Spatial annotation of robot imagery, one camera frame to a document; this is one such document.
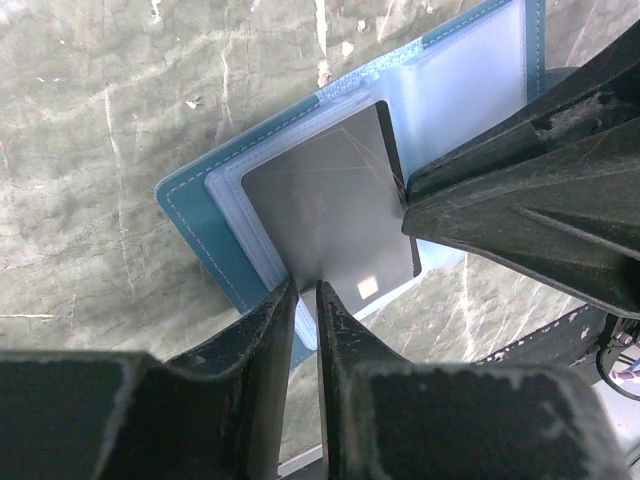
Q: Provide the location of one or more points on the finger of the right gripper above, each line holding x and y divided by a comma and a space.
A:
569, 218
579, 103

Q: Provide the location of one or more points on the blue card holder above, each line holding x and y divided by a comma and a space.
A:
442, 89

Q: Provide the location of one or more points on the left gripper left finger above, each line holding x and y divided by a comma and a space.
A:
214, 412

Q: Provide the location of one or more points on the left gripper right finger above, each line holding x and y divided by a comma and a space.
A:
526, 412

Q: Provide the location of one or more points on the grey card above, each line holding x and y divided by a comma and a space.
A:
332, 208

